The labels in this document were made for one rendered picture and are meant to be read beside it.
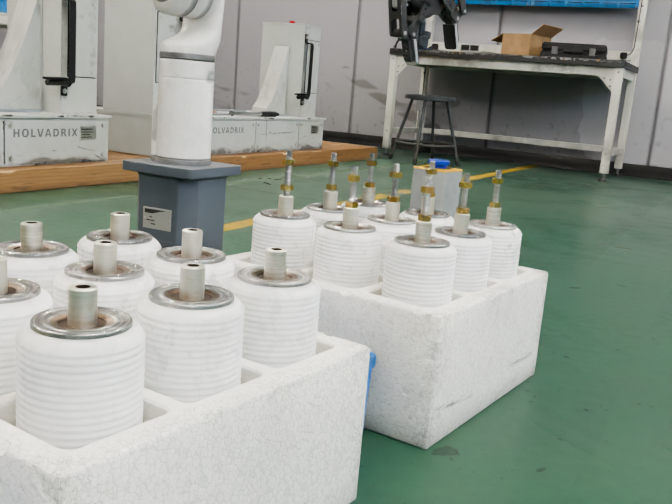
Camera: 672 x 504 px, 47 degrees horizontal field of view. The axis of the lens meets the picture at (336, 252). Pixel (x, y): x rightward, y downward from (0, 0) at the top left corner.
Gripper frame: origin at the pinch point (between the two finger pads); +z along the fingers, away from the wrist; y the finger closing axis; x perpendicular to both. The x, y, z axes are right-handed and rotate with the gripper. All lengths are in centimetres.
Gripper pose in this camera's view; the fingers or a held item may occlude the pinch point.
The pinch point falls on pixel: (432, 53)
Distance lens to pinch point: 120.7
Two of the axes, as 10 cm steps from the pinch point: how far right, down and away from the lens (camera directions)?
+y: 7.1, -4.0, 5.8
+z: 1.5, 8.9, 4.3
